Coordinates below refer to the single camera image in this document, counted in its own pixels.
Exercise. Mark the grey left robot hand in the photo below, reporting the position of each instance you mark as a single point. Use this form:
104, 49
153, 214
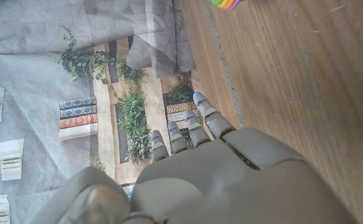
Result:
231, 186

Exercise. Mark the stacked colourful toy cups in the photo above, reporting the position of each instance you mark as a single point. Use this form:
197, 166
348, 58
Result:
226, 3

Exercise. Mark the grey tape outline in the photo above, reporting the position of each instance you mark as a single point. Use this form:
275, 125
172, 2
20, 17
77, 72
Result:
224, 59

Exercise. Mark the printed fabric backdrop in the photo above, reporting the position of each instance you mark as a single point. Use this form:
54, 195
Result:
44, 62

